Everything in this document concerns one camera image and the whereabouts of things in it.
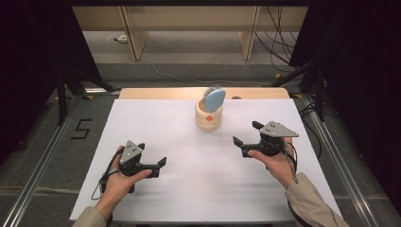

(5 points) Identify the beige wooden bench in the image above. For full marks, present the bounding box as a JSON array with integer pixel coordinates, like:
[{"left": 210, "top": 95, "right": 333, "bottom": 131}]
[{"left": 71, "top": 5, "right": 309, "bottom": 61}]

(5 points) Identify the left hand-held gripper black cable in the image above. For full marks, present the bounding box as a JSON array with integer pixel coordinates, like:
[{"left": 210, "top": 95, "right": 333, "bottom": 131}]
[{"left": 91, "top": 147, "right": 126, "bottom": 201}]

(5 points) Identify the wooden table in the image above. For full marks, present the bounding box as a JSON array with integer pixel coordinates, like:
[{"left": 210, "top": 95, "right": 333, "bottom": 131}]
[{"left": 118, "top": 87, "right": 291, "bottom": 100}]

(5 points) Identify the metal floor rail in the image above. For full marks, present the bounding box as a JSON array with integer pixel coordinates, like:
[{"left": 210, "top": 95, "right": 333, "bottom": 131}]
[
  {"left": 301, "top": 94, "right": 379, "bottom": 227},
  {"left": 1, "top": 94, "right": 84, "bottom": 227}
]

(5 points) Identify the bundle of black cables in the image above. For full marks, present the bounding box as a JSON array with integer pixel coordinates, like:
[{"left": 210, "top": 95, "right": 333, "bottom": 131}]
[{"left": 254, "top": 5, "right": 304, "bottom": 74}]

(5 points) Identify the person's left hand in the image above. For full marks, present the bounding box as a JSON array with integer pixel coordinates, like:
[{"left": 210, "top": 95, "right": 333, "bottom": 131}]
[{"left": 94, "top": 146, "right": 153, "bottom": 218}]

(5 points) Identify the person's right hand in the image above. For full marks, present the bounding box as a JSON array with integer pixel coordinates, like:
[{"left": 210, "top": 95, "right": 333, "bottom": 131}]
[{"left": 247, "top": 137, "right": 299, "bottom": 190}]

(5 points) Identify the round floor socket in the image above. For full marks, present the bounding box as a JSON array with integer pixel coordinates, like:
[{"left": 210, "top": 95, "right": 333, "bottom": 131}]
[{"left": 106, "top": 33, "right": 129, "bottom": 45}]

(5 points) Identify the black floor cable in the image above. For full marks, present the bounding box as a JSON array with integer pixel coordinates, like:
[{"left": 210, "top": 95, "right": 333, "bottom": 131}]
[{"left": 299, "top": 100, "right": 323, "bottom": 159}]

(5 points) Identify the dark curtain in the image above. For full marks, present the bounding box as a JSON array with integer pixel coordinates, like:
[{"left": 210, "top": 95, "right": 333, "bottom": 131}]
[
  {"left": 288, "top": 0, "right": 401, "bottom": 216},
  {"left": 0, "top": 0, "right": 103, "bottom": 165}
]

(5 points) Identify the right hand-held gripper black strap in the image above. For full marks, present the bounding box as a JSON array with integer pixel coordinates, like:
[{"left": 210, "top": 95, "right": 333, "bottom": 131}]
[{"left": 283, "top": 141, "right": 299, "bottom": 184}]

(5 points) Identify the cream ribbed cup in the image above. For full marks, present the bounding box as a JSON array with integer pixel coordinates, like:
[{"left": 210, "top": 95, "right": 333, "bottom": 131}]
[{"left": 194, "top": 98, "right": 223, "bottom": 131}]

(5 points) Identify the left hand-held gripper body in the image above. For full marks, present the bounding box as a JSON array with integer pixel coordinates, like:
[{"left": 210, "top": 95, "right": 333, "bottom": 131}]
[{"left": 119, "top": 140, "right": 160, "bottom": 194}]

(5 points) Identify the black tripod stand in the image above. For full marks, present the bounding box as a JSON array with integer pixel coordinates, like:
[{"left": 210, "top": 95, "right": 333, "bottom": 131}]
[
  {"left": 270, "top": 61, "right": 326, "bottom": 123},
  {"left": 56, "top": 67, "right": 122, "bottom": 127}
]

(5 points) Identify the light blue hairbrush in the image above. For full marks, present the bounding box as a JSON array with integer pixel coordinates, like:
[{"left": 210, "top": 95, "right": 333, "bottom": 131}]
[{"left": 202, "top": 84, "right": 227, "bottom": 114}]

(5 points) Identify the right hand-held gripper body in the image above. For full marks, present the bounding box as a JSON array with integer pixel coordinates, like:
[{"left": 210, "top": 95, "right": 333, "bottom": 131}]
[{"left": 240, "top": 121, "right": 300, "bottom": 158}]

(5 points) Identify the white table sheet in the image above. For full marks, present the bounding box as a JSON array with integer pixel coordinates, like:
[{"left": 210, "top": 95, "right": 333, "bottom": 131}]
[{"left": 69, "top": 98, "right": 344, "bottom": 222}]

